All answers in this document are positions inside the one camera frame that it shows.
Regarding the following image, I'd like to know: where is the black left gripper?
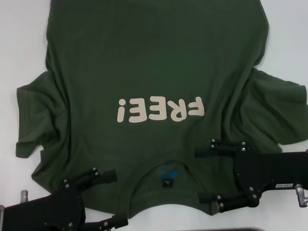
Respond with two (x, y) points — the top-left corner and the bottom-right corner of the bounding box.
(4, 167), (130, 231)

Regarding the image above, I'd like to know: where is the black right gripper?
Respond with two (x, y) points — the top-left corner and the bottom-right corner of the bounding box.
(194, 138), (308, 214)

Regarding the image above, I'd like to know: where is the dark green FREE t-shirt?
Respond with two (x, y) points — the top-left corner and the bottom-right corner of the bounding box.
(14, 0), (308, 221)

